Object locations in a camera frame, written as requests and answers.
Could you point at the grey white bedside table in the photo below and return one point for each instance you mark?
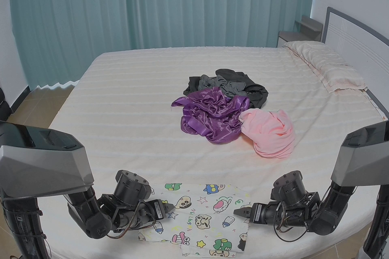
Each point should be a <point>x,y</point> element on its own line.
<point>307,28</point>

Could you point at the white printed pyjama top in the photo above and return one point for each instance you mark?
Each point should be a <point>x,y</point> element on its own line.
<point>197,221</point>

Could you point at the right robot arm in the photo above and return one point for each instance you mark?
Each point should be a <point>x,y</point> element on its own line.
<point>358,160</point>

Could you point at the grey garment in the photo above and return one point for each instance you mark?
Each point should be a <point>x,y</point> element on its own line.
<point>231,86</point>

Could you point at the bed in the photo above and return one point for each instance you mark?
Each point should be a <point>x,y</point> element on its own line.
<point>136,100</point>

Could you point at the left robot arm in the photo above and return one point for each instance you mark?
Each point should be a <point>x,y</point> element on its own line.
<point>39,160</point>

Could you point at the cream pillow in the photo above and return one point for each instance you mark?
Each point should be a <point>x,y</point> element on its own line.
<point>328,66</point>

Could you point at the dark grey chest of drawers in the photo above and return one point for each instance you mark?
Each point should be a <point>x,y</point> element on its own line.
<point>3,106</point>

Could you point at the purple satin garment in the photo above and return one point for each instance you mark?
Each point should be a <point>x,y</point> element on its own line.
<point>209,115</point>

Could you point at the black garment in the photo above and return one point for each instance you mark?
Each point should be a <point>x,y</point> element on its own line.
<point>255,90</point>

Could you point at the pink garment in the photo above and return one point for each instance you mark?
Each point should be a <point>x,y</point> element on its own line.
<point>267,133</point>

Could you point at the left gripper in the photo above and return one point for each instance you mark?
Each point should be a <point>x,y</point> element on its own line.
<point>156,209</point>

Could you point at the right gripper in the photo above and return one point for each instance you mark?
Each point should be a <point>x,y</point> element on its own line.
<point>264,213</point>

